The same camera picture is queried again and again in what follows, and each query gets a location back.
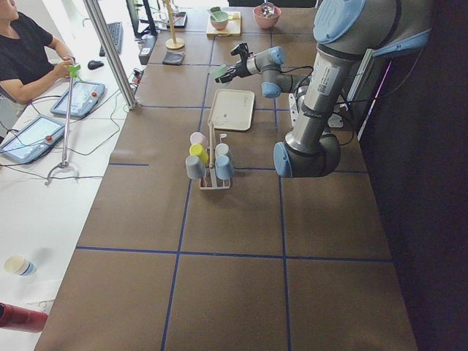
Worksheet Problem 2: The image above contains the wooden stand with round base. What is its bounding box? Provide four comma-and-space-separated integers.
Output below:
163, 0, 185, 50

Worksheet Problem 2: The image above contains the black computer mouse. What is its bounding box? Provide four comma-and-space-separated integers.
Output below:
87, 60, 104, 70

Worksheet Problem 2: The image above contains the wooden cutting board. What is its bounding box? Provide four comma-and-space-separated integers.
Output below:
206, 11, 242, 37

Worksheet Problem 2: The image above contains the cream rabbit print tray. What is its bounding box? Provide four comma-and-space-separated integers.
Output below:
210, 88, 255, 132

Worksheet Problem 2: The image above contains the red bottle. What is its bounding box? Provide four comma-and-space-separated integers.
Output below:
1, 303, 48, 333

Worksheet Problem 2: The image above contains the white cup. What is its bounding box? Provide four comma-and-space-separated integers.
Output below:
215, 143, 231, 158

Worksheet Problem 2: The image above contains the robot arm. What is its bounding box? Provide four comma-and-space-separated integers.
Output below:
273, 0, 435, 178
214, 43, 312, 99

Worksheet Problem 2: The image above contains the teach pendant tablet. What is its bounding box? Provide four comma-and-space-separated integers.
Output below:
50, 81, 105, 119
1, 115, 65, 164

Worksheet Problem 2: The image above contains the black framed tray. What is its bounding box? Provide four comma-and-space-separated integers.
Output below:
154, 12, 188, 29

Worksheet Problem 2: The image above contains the metal reacher grabber tool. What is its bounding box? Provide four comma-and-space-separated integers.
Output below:
44, 64, 80, 186

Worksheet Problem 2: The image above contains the grey cup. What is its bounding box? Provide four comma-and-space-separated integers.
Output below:
185, 155, 206, 180

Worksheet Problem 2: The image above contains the grey folded cloth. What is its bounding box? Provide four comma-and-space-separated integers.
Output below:
162, 51, 185, 66

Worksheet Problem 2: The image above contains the white wire cup rack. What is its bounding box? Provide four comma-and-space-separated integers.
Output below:
199, 121, 231, 190

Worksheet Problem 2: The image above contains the black keyboard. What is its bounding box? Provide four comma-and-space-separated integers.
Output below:
107, 22, 124, 55

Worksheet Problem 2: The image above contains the pink bowl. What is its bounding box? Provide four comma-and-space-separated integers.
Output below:
253, 6, 282, 29

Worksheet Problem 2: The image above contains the green cup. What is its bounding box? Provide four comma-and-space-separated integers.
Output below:
211, 64, 230, 88

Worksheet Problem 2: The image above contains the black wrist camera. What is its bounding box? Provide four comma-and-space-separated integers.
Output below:
230, 42, 250, 59

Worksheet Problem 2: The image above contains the pink cup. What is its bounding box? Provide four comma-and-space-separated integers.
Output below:
189, 132, 208, 148

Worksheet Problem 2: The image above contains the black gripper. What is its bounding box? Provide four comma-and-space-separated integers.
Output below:
215, 62, 249, 84

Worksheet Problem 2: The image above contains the aluminium frame post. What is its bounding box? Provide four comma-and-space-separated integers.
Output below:
83, 0, 137, 110

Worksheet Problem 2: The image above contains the yellow cup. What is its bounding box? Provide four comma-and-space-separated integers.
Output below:
189, 143, 209, 165

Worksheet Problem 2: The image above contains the green ceramic bowl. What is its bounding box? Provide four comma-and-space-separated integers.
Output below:
210, 11, 229, 30

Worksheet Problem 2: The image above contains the seated person in black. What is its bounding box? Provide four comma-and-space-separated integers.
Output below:
1, 1, 76, 105

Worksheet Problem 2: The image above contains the paper cup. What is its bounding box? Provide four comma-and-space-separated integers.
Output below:
4, 254, 36, 276

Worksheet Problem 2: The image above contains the light blue cup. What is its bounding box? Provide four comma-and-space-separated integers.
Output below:
215, 155, 234, 181

